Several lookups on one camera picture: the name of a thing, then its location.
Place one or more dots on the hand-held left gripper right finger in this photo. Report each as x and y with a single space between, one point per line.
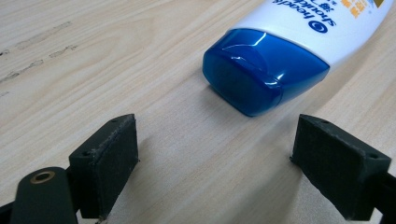
336 168

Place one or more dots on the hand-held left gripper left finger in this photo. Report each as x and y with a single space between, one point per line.
106 161

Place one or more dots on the white shampoo bottle blue cap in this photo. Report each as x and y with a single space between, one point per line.
267 68

